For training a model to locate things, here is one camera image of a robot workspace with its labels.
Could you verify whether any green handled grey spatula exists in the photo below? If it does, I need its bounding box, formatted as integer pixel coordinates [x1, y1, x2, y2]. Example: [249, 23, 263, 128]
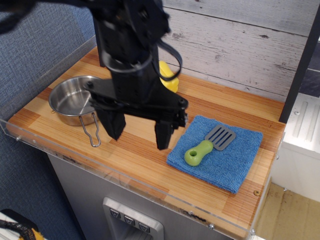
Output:
[184, 124, 237, 167]

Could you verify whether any black right upright post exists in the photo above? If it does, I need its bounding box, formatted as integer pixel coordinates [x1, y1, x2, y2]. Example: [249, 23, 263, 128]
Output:
[278, 6, 320, 124]

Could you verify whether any stainless steel pot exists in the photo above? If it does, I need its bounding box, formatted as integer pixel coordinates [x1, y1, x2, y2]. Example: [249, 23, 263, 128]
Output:
[48, 75, 102, 148]

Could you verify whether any clear acrylic table guard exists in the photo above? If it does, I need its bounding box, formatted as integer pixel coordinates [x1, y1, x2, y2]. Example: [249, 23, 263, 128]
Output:
[0, 38, 285, 240]

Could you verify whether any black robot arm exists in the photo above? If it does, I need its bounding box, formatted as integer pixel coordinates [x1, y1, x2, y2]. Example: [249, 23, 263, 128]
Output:
[67, 0, 188, 150]

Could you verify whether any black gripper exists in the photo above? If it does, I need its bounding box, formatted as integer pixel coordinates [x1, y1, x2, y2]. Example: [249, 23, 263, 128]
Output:
[85, 61, 188, 150]

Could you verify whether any yellow black cable bundle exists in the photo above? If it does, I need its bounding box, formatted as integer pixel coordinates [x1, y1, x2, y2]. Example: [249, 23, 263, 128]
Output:
[0, 218, 48, 240]

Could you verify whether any white side cabinet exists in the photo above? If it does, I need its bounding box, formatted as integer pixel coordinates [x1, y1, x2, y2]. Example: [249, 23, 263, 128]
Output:
[270, 93, 320, 201]

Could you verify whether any blue folded cloth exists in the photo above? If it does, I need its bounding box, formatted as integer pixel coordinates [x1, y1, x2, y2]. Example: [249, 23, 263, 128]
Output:
[166, 115, 263, 194]

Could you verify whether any yellow toy bell pepper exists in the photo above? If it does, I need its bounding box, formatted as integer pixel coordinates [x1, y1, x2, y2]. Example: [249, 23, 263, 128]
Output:
[158, 60, 180, 94]

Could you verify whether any grey toy fridge cabinet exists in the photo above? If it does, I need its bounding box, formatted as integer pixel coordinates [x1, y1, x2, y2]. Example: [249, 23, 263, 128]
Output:
[49, 155, 228, 240]

